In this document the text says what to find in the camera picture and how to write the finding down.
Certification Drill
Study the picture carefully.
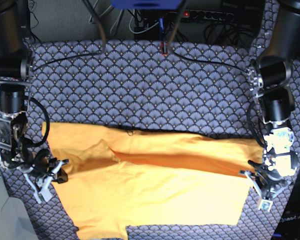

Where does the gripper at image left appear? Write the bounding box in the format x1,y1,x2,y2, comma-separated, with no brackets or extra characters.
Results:
0,148,69,204

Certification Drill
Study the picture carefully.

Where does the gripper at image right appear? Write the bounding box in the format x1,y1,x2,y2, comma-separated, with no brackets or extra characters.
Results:
238,126,298,212

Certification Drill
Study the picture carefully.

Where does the yellow T-shirt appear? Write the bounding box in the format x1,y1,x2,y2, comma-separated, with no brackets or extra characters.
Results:
47,122,263,240

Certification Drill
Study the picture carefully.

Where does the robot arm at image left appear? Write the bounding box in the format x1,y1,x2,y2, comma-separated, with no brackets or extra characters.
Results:
0,0,69,204

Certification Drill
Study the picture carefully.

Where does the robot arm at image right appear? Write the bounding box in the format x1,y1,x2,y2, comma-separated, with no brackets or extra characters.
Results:
241,0,300,211

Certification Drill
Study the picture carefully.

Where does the black OpenArm case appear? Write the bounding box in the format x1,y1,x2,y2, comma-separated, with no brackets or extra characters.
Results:
272,170,300,240

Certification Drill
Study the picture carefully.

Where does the white furniture at lower left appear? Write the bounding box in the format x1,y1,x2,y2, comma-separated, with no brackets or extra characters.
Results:
0,171,38,240

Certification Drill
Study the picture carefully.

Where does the red-framed black clip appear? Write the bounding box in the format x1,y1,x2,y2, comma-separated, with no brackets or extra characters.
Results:
160,41,168,56

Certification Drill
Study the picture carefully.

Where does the black power strip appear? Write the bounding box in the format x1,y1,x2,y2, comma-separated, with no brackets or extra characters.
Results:
181,9,235,22

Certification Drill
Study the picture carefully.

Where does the purple box at top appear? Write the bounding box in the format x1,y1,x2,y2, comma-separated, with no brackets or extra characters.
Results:
110,0,182,10

